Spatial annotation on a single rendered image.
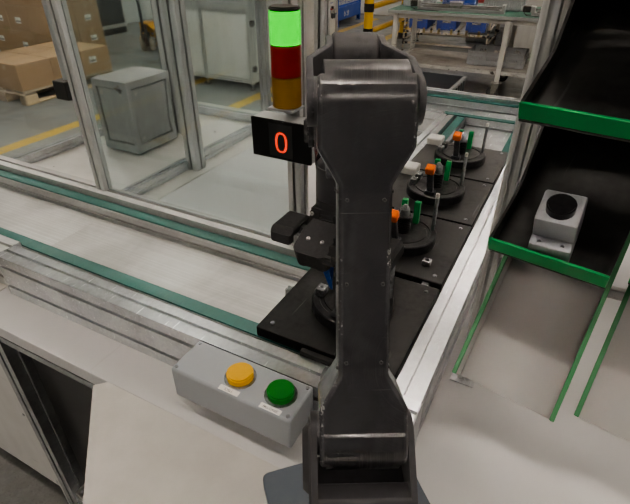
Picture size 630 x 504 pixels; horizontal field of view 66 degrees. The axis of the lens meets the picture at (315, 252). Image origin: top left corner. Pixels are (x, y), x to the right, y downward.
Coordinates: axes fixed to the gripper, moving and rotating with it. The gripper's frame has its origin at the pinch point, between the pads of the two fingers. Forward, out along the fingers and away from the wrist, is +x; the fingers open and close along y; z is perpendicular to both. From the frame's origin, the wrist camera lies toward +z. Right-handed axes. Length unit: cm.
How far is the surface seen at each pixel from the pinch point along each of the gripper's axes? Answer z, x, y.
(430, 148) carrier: -86, 13, -10
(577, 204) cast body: -1.4, -17.3, 28.0
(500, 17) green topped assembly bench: -507, 30, -63
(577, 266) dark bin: 1.7, -11.6, 29.7
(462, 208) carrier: -52, 12, 8
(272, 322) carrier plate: 2.7, 12.3, -9.8
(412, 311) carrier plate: -11.1, 12.4, 9.7
